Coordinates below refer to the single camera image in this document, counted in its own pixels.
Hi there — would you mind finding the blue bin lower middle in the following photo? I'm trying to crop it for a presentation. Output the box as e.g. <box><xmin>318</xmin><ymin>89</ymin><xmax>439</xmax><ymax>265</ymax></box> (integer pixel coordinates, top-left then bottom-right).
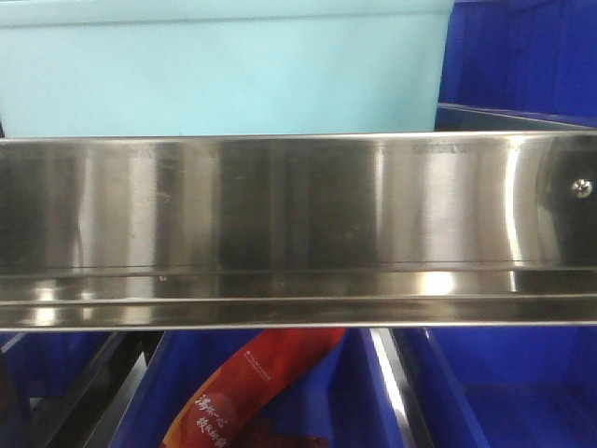
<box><xmin>109</xmin><ymin>329</ymin><xmax>404</xmax><ymax>447</ymax></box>

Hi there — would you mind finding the light blue bin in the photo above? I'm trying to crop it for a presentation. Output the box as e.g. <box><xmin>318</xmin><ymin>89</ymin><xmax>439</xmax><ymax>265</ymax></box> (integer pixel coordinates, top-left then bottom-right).
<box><xmin>1</xmin><ymin>1</ymin><xmax>453</xmax><ymax>137</ymax></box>

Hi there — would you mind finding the rail screw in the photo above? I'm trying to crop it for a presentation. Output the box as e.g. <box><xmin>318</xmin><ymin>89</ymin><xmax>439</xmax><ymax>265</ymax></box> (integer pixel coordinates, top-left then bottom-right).
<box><xmin>570</xmin><ymin>177</ymin><xmax>593</xmax><ymax>200</ymax></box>

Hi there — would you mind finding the blue bin lower right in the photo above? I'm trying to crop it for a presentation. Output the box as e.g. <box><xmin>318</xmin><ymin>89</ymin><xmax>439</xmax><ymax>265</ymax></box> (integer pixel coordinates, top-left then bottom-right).
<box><xmin>394</xmin><ymin>327</ymin><xmax>596</xmax><ymax>447</ymax></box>

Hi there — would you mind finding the red snack bag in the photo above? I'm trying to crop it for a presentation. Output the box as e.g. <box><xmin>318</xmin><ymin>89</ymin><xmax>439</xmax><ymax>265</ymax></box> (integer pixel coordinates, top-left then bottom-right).
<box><xmin>160</xmin><ymin>328</ymin><xmax>345</xmax><ymax>447</ymax></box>

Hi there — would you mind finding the blue bin upper right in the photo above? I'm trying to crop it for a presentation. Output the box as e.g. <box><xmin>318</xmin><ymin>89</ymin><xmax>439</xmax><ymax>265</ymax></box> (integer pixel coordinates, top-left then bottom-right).
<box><xmin>439</xmin><ymin>1</ymin><xmax>596</xmax><ymax>126</ymax></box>

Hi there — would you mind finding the blue bin lower left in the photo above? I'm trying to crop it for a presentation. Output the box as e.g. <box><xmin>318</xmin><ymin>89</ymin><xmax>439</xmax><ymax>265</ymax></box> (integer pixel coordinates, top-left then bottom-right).
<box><xmin>1</xmin><ymin>332</ymin><xmax>109</xmax><ymax>402</ymax></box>

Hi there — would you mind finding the stainless steel shelf front rail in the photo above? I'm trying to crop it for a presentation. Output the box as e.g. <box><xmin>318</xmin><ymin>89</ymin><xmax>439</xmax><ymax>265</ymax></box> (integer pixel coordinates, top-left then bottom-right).
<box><xmin>1</xmin><ymin>131</ymin><xmax>596</xmax><ymax>331</ymax></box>

